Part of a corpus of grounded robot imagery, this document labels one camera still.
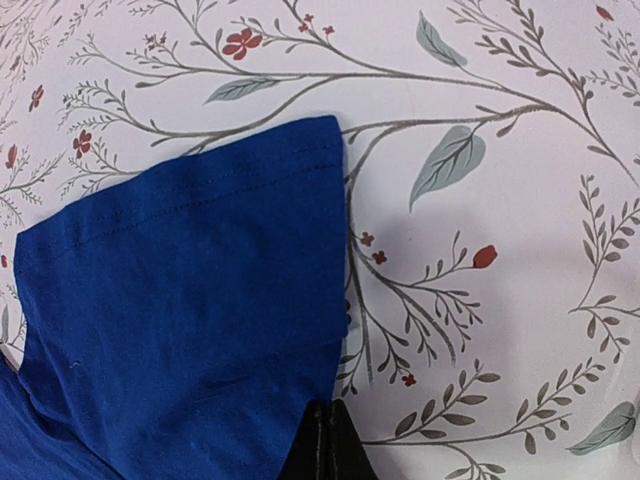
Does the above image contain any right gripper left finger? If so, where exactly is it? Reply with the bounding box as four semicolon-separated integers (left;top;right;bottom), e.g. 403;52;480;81
277;400;329;480

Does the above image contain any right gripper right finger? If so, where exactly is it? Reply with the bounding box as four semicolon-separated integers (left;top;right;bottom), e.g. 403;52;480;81
327;400;379;480

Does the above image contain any blue t-shirt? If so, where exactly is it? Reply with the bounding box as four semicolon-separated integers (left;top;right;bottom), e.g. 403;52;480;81
1;116;347;479

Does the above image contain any floral tablecloth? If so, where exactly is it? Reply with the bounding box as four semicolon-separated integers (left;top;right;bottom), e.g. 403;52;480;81
1;1;639;479

